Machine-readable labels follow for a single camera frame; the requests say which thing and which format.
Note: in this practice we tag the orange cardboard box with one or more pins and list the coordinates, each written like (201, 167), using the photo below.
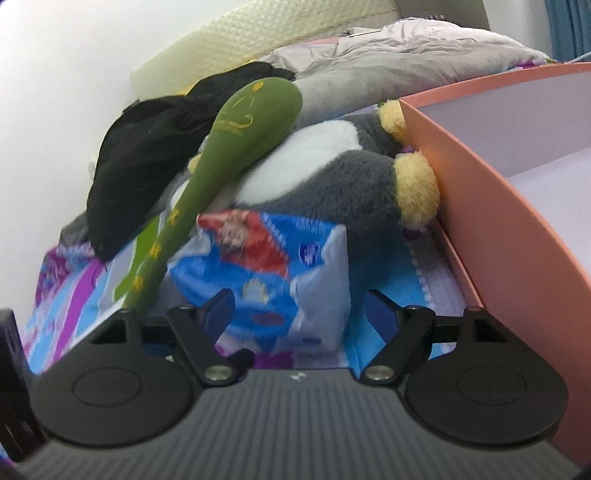
(485, 207)

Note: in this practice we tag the dark grey cloth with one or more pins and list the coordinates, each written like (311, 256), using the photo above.
(74, 233)

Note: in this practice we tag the blue curtain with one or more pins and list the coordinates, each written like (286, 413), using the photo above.
(570, 27)

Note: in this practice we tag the cream padded headboard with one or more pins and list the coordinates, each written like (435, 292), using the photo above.
(221, 46)

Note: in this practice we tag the blue and red packet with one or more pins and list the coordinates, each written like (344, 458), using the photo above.
(277, 277)

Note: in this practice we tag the black clothing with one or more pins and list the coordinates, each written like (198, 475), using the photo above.
(134, 161)

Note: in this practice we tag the grey duvet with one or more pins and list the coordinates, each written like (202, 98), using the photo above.
(392, 55)

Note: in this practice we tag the colourful striped bed sheet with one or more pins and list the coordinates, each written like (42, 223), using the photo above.
(74, 295)

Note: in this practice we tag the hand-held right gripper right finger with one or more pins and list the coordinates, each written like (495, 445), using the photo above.
(383, 314)

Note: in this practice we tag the grey penguin plush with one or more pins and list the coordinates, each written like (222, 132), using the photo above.
(346, 184)

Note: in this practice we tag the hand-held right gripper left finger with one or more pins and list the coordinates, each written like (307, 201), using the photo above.
(219, 307)

